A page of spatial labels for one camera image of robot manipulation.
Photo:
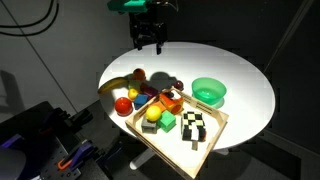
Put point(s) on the small yellow fruit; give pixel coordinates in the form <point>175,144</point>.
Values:
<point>132,93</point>

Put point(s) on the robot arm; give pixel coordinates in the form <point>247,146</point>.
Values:
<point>156,4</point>

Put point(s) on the light green block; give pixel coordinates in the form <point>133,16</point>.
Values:
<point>134,84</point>

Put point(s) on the orange fruit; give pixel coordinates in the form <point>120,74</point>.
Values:
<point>139,74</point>

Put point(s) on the green plastic bowl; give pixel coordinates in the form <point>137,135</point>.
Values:
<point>208,90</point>

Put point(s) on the green cube in tray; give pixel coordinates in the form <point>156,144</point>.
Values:
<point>167,121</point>

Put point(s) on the purple black clamp stand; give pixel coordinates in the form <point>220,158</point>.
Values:
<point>46,143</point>

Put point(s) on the grey block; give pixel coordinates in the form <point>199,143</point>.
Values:
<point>148,126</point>

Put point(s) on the yellow banana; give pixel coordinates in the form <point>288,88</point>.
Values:
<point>111,84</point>

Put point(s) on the red apple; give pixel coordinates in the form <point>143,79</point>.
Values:
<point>123,106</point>

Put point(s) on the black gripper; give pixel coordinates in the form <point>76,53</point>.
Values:
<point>145,28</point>

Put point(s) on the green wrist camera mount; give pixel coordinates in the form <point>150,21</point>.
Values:
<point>130,6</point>

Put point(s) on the orange block with hole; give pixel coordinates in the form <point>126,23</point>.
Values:
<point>172,101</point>

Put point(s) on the purple block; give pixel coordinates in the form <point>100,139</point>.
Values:
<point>148,90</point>

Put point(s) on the checkered black white cube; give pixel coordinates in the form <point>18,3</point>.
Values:
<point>193,127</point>

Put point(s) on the dark red plum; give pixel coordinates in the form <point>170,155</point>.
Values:
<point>178,85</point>

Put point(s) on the blue block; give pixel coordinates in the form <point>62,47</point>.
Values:
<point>140,100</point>

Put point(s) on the yellow lemon in tray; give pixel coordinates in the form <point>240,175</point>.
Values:
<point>153,113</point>

